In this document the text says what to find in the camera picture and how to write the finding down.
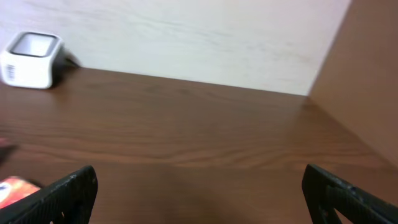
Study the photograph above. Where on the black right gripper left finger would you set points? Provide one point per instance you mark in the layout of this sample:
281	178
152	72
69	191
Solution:
68	200

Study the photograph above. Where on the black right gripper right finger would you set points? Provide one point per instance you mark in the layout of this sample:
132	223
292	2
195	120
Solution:
327	195

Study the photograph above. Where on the orange small snack packet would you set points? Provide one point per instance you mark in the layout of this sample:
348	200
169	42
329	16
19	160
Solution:
14	189

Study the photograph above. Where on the white barcode scanner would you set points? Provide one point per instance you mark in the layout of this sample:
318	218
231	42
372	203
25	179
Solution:
32	60

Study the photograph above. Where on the brown cardboard panel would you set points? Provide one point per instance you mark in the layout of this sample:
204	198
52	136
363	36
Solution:
357	84

